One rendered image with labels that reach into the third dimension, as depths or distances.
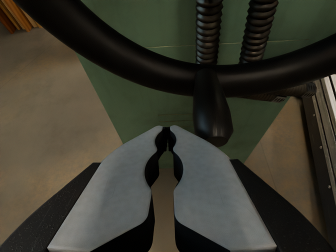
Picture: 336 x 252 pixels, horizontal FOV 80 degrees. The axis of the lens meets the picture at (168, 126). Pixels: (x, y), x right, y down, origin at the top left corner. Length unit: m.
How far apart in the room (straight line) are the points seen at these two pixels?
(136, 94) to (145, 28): 0.16
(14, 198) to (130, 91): 0.75
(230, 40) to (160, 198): 0.63
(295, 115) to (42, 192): 1.16
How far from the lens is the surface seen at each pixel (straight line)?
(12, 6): 1.82
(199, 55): 0.23
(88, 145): 1.00
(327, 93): 0.94
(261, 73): 0.18
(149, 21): 0.35
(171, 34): 0.36
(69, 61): 1.44
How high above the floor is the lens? 0.81
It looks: 58 degrees down
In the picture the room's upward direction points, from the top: 6 degrees counter-clockwise
